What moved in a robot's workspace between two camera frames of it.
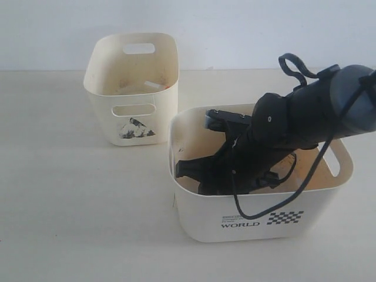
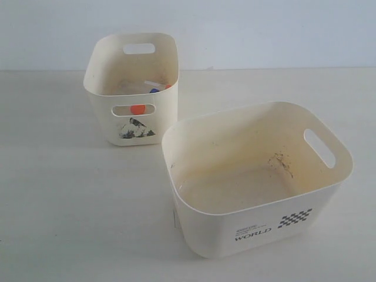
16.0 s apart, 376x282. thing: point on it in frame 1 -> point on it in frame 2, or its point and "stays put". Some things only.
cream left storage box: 133,79 stays put
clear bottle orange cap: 156,85 -> 138,109
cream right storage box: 215,218 stays put
